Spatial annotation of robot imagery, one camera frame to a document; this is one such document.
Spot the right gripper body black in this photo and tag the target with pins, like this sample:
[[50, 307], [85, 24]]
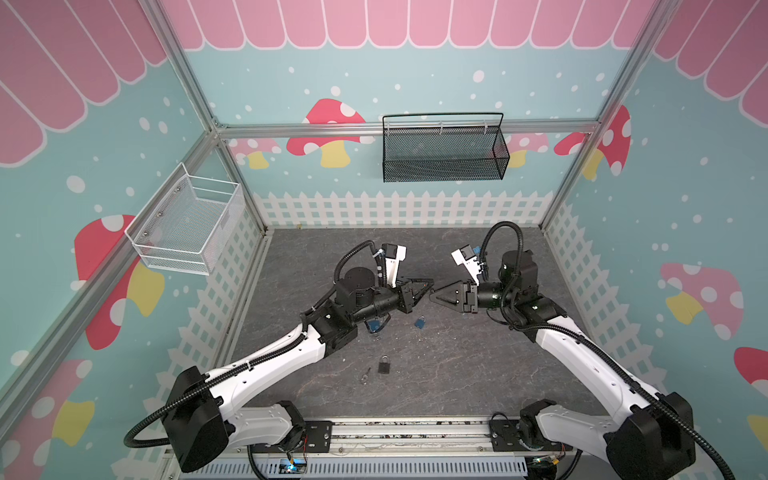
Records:
[[471, 297]]

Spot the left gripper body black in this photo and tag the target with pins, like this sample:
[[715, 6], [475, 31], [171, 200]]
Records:
[[404, 302]]

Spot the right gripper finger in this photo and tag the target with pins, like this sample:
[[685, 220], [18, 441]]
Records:
[[452, 288], [451, 300]]

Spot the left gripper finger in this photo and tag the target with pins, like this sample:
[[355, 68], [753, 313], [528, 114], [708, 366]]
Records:
[[421, 291], [423, 282]]

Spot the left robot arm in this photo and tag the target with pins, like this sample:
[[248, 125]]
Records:
[[203, 415]]

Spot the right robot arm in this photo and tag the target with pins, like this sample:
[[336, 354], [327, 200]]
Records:
[[643, 434]]

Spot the black padlock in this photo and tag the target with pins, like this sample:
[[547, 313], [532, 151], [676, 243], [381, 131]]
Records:
[[384, 365]]

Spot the right green circuit board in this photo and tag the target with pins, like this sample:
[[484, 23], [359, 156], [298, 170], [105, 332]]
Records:
[[548, 461]]

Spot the green circuit board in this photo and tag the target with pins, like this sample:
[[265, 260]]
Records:
[[292, 467], [548, 461]]

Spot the left green circuit board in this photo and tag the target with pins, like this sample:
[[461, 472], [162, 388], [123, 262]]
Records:
[[292, 467]]

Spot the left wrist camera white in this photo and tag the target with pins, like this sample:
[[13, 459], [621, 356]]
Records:
[[389, 258]]

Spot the black wire mesh basket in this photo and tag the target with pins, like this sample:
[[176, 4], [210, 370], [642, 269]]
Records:
[[441, 147]]

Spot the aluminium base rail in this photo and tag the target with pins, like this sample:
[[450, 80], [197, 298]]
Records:
[[408, 435]]

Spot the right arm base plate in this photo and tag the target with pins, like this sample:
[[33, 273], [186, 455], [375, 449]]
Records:
[[506, 437]]

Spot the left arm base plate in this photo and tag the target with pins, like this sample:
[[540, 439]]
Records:
[[313, 437]]

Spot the white slotted cable duct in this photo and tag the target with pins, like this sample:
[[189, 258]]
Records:
[[504, 467]]

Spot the white wire mesh basket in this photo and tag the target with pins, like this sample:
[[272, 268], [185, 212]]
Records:
[[186, 227]]

